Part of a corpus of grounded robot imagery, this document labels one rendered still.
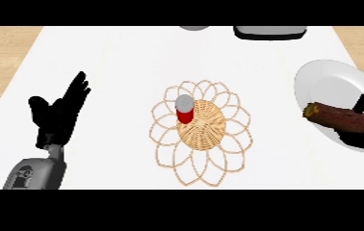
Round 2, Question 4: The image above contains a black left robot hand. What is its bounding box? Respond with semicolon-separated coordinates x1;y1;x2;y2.
27;70;92;151

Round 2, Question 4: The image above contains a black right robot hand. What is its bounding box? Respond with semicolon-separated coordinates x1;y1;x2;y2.
335;93;364;149

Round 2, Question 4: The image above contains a brown sweet potato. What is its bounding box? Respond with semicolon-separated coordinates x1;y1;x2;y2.
304;101;364;134

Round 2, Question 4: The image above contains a white round plate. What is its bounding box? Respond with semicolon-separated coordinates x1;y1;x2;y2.
294;59;364;153

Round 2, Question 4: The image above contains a woven wicker flower placemat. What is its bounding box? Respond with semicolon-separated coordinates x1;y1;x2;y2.
150;79;254;188

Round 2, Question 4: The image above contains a red can with grey lid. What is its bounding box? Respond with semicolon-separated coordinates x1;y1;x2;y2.
174;93;197;125

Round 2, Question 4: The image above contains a grey and black appliance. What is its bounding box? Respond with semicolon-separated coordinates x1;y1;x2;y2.
233;25;310;41

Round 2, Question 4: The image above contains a grey round object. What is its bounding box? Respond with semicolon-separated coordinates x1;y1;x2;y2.
178;25;211;32

